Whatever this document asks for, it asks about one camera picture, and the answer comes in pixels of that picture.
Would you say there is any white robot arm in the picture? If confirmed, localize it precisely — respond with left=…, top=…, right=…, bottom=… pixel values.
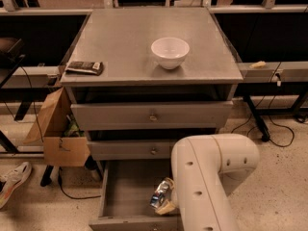
left=150, top=134, right=260, bottom=231

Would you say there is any grey open bottom drawer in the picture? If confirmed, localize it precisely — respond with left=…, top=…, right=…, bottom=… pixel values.
left=89, top=159, right=183, bottom=231

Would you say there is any grey middle drawer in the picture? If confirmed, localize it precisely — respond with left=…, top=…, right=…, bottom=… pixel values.
left=88, top=140, right=177, bottom=161

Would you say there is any grey top drawer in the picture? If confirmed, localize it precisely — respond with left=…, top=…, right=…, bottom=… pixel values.
left=71, top=101, right=233, bottom=131

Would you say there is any grey wooden drawer cabinet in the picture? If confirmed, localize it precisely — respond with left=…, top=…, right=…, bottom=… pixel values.
left=59, top=7, right=244, bottom=166

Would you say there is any black table leg right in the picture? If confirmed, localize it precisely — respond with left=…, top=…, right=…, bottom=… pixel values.
left=244, top=95, right=270, bottom=142

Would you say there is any brown cardboard box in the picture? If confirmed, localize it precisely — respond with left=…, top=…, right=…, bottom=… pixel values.
left=24, top=88, right=90, bottom=167

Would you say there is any white ceramic bowl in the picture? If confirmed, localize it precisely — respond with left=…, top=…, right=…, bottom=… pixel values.
left=151, top=38, right=190, bottom=69

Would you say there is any dark snack bar packet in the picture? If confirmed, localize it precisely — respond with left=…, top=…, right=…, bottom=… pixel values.
left=65, top=62, right=104, bottom=76

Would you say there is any white running shoe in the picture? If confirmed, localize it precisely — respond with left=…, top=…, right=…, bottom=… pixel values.
left=0, top=162, right=32, bottom=209

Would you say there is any black floor cable left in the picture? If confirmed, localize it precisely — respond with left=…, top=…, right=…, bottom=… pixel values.
left=57, top=167, right=102, bottom=200

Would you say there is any black floor cable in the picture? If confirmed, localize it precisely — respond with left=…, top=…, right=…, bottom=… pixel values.
left=57, top=167, right=102, bottom=200
left=230, top=61, right=295, bottom=148

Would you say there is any black floor cable right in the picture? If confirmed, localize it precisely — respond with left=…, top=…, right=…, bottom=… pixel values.
left=230, top=61, right=295, bottom=148

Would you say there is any yellow foam piece on rail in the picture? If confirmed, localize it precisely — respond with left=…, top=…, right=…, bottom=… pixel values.
left=249, top=61, right=266, bottom=69

